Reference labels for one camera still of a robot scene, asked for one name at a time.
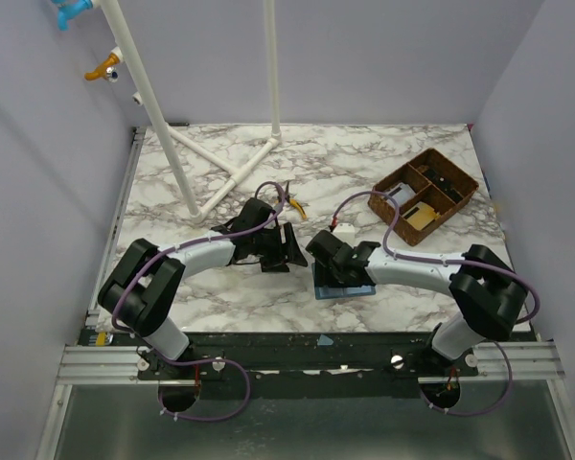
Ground gold striped credit card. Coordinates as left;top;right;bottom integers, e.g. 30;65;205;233
402;202;428;220

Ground black item in basket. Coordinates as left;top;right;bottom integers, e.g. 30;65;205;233
418;165;463;203

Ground gold VIP credit card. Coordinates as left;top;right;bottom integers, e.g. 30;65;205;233
404;203;439;231

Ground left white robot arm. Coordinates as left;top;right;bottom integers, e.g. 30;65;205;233
97;197;308;379

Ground aluminium extrusion rail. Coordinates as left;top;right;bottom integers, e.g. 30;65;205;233
57;341;565;385

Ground white PVC pipe frame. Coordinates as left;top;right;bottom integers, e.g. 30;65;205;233
93;1;282;222

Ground brown woven basket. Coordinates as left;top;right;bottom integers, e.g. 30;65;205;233
368;149;478;246

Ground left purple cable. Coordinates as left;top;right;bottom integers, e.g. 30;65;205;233
110;181;288;424

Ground blue card holder wallet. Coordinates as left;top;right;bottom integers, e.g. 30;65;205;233
311;264;376;300

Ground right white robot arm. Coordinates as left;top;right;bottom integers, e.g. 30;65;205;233
306;230;527;376

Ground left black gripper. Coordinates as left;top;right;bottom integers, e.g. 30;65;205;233
251;223;308;273

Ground yellow handled pliers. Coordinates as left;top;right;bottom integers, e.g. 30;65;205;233
284;180;308;220

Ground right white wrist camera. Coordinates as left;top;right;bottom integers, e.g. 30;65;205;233
332;223;356;244

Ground white striped credit card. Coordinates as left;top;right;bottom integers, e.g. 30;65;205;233
386;184;416;202

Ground white packets in basket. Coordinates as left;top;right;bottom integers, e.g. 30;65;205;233
385;181;417;205

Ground orange brass tap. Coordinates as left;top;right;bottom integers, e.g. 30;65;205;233
84;47;123;82

